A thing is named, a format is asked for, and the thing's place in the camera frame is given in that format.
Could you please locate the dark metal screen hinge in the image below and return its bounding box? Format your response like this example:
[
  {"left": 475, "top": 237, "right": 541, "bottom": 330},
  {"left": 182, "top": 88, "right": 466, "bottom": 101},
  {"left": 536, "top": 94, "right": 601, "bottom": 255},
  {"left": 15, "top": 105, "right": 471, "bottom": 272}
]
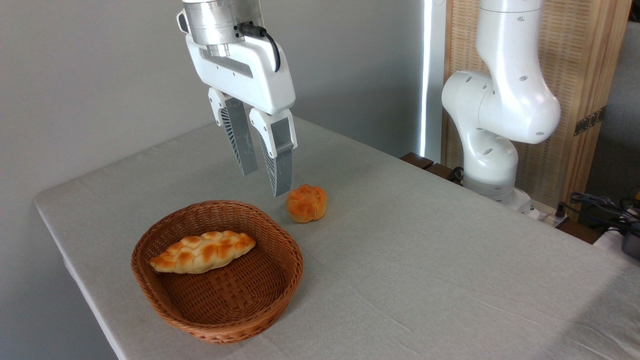
[{"left": 573, "top": 105, "right": 607, "bottom": 137}]

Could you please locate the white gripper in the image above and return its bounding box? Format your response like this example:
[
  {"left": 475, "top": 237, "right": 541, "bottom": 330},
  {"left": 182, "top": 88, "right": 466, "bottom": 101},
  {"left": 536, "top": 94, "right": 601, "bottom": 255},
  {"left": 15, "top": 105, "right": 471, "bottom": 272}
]
[{"left": 185, "top": 34, "right": 299, "bottom": 198}]

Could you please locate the grey tablecloth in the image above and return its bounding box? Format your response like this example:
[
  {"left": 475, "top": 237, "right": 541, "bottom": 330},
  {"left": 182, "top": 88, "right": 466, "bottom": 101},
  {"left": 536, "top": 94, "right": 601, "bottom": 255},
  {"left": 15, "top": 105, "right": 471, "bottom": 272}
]
[{"left": 34, "top": 116, "right": 640, "bottom": 360}]

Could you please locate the brown woven wicker basket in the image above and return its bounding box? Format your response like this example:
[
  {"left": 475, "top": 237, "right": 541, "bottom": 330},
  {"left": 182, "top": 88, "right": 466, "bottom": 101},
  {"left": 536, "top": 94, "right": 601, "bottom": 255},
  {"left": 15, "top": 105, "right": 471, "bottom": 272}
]
[{"left": 131, "top": 200, "right": 304, "bottom": 345}]

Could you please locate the black cable bundle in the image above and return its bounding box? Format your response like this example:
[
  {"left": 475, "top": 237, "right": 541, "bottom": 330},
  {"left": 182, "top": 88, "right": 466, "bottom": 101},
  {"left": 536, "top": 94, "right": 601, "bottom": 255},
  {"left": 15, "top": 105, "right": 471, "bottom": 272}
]
[{"left": 556, "top": 191, "right": 640, "bottom": 236}]

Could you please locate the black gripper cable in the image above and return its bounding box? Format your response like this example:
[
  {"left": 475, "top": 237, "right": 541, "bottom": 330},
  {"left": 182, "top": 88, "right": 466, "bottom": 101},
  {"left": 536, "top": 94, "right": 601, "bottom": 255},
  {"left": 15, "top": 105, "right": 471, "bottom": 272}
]
[{"left": 235, "top": 21, "right": 282, "bottom": 74}]

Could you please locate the grey metal pot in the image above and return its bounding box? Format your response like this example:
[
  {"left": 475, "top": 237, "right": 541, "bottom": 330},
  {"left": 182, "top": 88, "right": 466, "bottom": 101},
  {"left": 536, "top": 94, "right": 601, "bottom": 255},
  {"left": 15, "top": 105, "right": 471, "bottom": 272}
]
[{"left": 620, "top": 229, "right": 640, "bottom": 261}]

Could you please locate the round orange bread bun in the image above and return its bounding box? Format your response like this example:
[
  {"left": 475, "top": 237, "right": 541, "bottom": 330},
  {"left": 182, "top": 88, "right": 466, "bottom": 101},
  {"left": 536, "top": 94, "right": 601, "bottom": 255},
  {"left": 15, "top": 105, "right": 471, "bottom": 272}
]
[{"left": 285, "top": 184, "right": 328, "bottom": 224}]

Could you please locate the dark brown wooden block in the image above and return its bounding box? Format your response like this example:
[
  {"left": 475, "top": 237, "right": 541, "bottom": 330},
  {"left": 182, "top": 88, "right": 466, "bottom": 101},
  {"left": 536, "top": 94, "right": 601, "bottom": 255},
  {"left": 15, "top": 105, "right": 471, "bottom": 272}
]
[
  {"left": 400, "top": 152, "right": 435, "bottom": 170},
  {"left": 425, "top": 162, "right": 464, "bottom": 185}
]

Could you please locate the long braided bread loaf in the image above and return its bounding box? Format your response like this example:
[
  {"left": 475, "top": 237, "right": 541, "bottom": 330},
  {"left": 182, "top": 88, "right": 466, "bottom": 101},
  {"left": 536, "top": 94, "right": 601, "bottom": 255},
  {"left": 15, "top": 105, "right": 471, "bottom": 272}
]
[{"left": 148, "top": 230, "right": 257, "bottom": 275}]

